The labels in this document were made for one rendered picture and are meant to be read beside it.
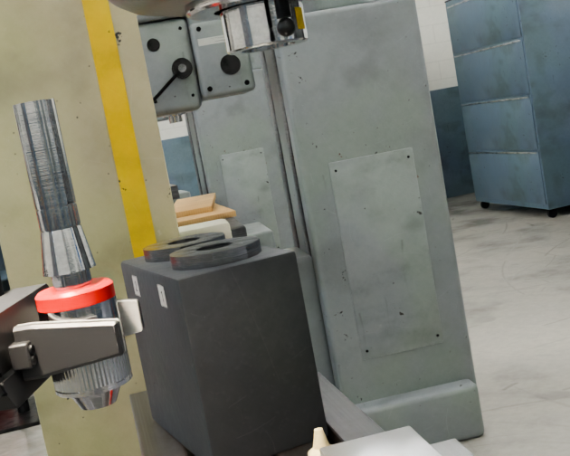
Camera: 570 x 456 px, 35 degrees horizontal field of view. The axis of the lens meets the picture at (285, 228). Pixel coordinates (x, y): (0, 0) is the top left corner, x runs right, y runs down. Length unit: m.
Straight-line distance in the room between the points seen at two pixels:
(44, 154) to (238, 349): 0.37
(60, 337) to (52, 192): 0.08
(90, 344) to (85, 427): 1.81
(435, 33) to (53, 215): 9.87
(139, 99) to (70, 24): 0.24
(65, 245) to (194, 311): 0.30
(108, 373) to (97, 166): 1.71
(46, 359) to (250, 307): 0.34
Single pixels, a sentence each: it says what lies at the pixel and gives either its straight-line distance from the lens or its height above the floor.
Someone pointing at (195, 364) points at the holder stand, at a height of 1.03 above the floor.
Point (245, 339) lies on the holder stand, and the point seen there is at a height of 1.04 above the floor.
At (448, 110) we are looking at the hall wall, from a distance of 10.34.
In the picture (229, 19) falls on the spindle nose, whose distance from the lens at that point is 0.52.
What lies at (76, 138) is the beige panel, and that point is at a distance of 2.24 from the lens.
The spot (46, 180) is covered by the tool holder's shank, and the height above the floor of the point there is 1.23.
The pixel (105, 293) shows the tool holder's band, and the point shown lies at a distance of 0.55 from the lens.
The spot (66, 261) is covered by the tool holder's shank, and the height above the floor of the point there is 1.18.
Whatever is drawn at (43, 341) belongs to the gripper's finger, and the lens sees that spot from 0.54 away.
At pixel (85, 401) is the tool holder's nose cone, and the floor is 1.10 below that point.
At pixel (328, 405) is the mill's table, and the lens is 1.00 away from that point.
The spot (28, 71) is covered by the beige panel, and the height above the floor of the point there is 1.45.
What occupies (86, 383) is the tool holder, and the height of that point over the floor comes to 1.11.
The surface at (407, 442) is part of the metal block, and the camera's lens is 0.49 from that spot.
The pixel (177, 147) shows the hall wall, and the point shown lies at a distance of 9.57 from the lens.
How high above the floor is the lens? 1.24
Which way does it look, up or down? 7 degrees down
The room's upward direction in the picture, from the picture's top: 10 degrees counter-clockwise
